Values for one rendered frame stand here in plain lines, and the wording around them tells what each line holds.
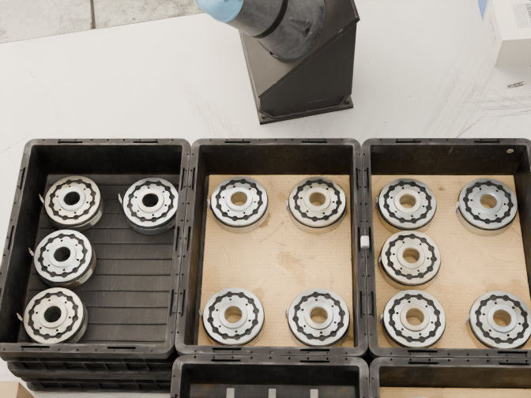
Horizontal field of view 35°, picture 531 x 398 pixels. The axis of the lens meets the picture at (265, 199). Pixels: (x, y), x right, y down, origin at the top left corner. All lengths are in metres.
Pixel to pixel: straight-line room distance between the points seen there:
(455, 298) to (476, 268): 0.07
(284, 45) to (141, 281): 0.52
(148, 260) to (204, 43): 0.62
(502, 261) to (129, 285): 0.65
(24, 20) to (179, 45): 1.20
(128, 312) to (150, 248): 0.13
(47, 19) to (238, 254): 1.72
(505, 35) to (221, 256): 0.78
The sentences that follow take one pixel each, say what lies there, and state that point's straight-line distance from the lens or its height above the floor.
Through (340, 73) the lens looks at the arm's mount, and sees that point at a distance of 1.71.
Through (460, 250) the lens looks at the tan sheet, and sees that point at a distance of 1.51.
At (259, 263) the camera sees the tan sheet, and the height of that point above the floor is 0.83.
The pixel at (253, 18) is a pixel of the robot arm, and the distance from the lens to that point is 1.56.
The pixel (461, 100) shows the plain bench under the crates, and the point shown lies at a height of 0.70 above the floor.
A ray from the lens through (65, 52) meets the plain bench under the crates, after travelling 1.98.
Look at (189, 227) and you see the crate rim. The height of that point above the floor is 0.93.
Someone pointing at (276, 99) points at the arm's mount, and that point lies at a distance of 1.73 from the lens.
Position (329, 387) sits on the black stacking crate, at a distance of 1.40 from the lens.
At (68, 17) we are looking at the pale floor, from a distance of 3.02.
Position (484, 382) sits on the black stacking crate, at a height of 0.85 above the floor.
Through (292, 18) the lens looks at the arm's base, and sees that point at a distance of 1.60.
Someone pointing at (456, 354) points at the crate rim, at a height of 0.93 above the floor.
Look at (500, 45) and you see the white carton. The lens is 1.86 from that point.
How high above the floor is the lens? 2.17
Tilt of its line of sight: 60 degrees down
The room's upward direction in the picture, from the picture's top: 5 degrees counter-clockwise
